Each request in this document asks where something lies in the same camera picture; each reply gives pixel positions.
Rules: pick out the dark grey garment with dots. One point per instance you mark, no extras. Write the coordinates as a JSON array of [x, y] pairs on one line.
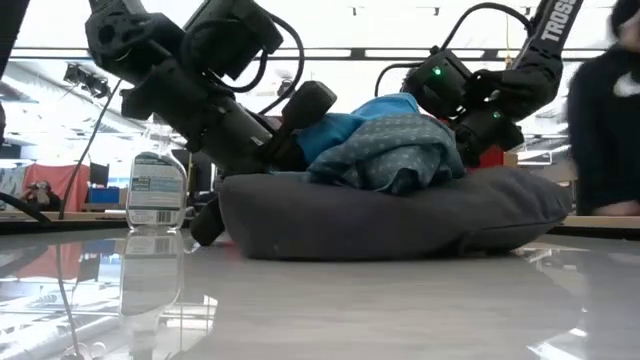
[[390, 220]]

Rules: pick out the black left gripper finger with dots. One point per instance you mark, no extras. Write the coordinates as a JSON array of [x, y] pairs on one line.
[[207, 222], [300, 115]]

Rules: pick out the clear spray bottle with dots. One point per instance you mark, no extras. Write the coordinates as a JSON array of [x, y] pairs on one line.
[[156, 190]]

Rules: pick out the light wooden desk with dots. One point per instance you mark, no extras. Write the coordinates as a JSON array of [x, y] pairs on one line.
[[600, 222]]

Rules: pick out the teal dotted button shirt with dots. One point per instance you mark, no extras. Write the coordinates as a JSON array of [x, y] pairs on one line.
[[395, 155]]

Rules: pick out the person holding camera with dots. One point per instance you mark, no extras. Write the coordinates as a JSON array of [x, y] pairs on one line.
[[42, 195]]

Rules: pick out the blue storage bins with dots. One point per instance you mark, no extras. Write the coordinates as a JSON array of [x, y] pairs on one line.
[[104, 195]]

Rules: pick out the cardboard box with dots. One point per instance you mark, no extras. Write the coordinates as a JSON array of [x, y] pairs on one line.
[[510, 159]]

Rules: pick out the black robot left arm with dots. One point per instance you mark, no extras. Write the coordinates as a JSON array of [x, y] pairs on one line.
[[135, 40]]

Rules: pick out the person in dark top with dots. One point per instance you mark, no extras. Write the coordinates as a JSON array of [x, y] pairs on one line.
[[605, 125]]

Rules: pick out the black aluminium frame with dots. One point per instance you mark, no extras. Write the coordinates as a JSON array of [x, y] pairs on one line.
[[10, 30]]

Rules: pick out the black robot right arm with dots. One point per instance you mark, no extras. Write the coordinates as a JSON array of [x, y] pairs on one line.
[[545, 60]]

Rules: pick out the bright blue garment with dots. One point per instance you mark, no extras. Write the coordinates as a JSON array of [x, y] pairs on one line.
[[345, 125]]

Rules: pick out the ceiling mounted camera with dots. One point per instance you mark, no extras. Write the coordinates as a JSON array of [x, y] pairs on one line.
[[87, 80]]

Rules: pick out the red background cloth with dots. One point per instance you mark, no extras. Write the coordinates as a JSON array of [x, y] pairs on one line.
[[60, 185]]

